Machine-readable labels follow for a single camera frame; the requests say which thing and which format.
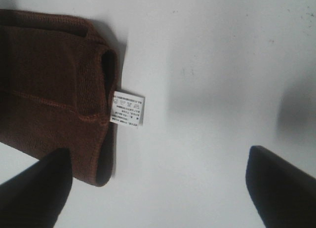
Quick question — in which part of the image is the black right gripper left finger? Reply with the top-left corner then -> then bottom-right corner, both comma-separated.
0,148 -> 73,228

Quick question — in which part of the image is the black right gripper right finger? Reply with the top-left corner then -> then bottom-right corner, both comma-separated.
245,146 -> 316,228

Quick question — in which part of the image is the brown towel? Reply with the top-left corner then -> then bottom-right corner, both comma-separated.
0,9 -> 119,187

